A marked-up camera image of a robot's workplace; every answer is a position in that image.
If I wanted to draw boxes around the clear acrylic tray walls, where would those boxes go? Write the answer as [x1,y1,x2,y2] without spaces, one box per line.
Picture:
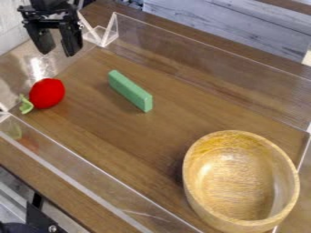
[0,14,311,233]

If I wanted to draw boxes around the green rectangular block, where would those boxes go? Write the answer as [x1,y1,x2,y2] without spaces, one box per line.
[108,70,154,113]

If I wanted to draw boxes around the black clamp with screw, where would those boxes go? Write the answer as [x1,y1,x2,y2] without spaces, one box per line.
[0,202,68,233]

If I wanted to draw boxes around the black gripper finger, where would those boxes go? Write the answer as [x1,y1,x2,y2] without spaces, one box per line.
[27,27,56,55]
[60,23,83,56]

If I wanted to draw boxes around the red plush strawberry toy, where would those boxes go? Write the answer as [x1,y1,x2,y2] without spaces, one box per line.
[20,78,66,114]

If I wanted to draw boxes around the clear acrylic corner bracket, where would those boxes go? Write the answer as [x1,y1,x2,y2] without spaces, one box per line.
[78,13,119,47]

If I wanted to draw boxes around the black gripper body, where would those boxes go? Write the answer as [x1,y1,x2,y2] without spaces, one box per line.
[18,0,84,32]

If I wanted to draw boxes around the wooden bowl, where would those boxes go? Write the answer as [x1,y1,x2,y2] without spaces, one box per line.
[183,130,301,233]

